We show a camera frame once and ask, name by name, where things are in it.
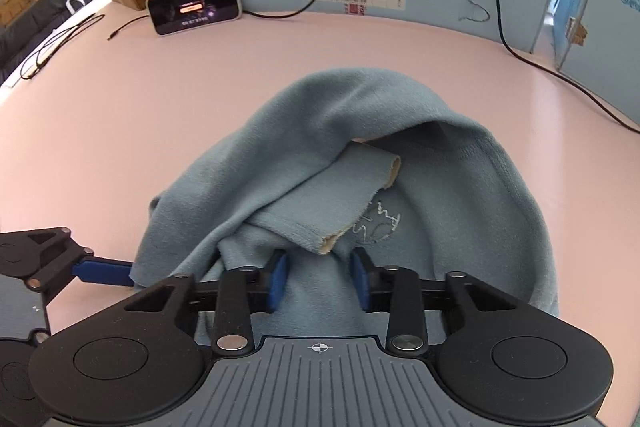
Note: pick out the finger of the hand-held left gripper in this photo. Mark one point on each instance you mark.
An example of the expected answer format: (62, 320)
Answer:
(105, 272)

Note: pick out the black sofa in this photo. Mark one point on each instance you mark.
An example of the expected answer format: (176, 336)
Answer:
(30, 27)

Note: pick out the grey-blue sweatshirt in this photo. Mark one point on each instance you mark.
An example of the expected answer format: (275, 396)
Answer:
(375, 117)

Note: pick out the light blue cardboard box right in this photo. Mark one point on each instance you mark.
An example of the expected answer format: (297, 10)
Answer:
(610, 32)

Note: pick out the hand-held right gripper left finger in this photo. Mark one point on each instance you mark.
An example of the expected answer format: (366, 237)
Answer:
(277, 282)

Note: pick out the white smart display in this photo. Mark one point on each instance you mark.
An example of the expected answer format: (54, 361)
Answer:
(195, 4)

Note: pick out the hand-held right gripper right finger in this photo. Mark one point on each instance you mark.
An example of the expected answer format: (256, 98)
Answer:
(361, 282)

